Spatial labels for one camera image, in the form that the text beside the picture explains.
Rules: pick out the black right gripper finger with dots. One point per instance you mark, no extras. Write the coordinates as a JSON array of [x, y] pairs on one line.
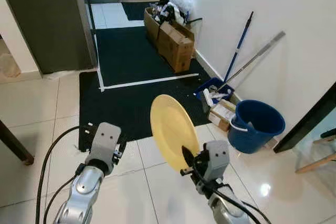
[[188, 158]]

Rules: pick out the yellow plate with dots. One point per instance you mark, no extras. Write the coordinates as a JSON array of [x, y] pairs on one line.
[[170, 127]]

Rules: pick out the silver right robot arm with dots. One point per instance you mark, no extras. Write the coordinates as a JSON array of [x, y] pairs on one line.
[[226, 205]]

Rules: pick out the black floor mat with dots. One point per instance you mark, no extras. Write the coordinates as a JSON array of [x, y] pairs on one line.
[[126, 98]]

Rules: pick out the small printed cardboard box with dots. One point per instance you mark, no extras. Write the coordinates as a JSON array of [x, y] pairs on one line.
[[221, 115]]

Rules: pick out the blue bucket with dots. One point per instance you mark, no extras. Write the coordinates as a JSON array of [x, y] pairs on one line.
[[257, 127]]

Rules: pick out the blue mop head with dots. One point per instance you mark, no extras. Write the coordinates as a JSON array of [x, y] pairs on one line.
[[210, 86]]

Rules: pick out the dark furniture leg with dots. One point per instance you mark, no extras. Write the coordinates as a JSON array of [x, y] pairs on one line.
[[16, 142]]

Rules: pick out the wooden chair leg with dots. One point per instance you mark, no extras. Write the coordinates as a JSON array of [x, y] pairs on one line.
[[315, 163]]

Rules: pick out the closed brown cardboard box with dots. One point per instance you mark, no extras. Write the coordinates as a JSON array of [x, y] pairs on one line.
[[176, 48]]

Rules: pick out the black table edge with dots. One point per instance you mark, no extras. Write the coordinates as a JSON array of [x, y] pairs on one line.
[[310, 116]]

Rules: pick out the silver mop pole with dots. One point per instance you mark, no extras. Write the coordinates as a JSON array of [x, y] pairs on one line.
[[257, 56]]

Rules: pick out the blue mop pole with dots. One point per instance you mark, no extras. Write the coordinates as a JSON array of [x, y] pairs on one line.
[[240, 43]]

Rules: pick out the open brown cardboard box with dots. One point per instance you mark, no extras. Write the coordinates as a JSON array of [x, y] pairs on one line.
[[152, 24]]

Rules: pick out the dark grey door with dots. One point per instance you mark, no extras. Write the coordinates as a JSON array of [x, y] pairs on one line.
[[44, 19]]

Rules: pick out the white plastic bags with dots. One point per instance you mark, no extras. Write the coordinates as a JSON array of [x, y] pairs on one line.
[[173, 6]]

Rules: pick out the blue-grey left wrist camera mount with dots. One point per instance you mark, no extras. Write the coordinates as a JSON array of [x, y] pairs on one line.
[[103, 145]]

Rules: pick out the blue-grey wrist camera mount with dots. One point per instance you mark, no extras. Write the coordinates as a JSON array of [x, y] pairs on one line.
[[216, 161], [103, 145]]

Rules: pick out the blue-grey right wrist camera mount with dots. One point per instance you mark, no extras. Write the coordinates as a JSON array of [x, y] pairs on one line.
[[216, 161]]

